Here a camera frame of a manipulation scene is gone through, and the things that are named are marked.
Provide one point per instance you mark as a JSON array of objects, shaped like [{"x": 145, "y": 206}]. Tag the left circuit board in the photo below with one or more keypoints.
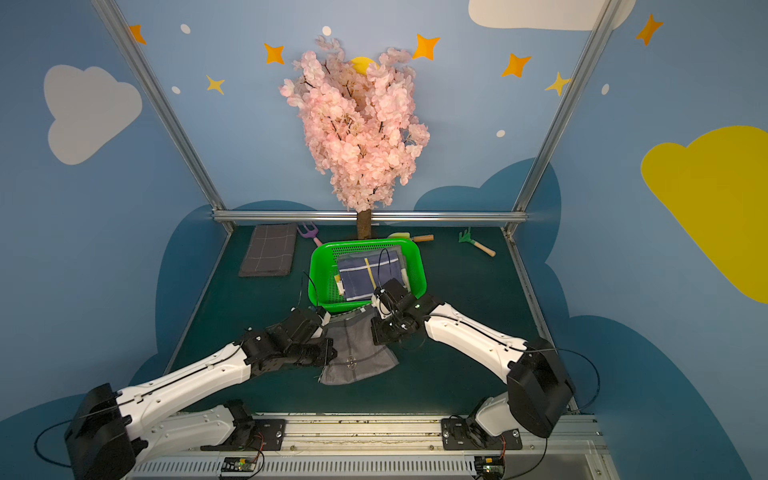
[{"x": 238, "y": 466}]

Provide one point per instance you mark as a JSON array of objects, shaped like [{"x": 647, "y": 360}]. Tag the right circuit board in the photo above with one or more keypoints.
[{"x": 488, "y": 468}]

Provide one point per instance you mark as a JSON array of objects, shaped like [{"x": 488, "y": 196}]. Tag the purple toy garden fork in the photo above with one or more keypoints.
[{"x": 309, "y": 231}]

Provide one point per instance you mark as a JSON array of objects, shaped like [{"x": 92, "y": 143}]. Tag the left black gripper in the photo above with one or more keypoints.
[{"x": 321, "y": 350}]

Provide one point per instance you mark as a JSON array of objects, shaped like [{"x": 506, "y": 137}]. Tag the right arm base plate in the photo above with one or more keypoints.
[{"x": 459, "y": 433}]

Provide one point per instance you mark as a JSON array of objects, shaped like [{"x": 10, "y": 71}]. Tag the light grey checked pillowcase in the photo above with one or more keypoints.
[{"x": 358, "y": 358}]

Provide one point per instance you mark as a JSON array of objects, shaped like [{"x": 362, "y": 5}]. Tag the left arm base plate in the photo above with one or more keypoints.
[{"x": 253, "y": 435}]

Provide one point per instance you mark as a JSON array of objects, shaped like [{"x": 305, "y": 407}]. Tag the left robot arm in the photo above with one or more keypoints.
[{"x": 110, "y": 431}]

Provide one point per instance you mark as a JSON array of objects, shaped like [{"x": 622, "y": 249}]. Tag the pink blossom artificial tree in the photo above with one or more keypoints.
[{"x": 359, "y": 124}]

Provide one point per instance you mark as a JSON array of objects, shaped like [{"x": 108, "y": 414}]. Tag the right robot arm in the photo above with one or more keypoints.
[{"x": 538, "y": 386}]

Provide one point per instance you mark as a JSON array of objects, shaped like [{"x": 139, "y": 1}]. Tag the green plastic basket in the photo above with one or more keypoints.
[{"x": 344, "y": 275}]

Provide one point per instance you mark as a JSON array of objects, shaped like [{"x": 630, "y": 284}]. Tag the green toy rake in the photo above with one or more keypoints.
[{"x": 465, "y": 236}]

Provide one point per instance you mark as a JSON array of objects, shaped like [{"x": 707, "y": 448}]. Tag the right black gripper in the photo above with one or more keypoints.
[{"x": 387, "y": 327}]

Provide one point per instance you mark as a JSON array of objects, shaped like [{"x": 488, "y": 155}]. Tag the dark grey checked pillowcase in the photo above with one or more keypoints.
[{"x": 270, "y": 251}]

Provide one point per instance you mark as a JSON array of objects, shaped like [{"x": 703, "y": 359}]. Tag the circuit board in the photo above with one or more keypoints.
[
  {"x": 238, "y": 466},
  {"x": 488, "y": 468}
]

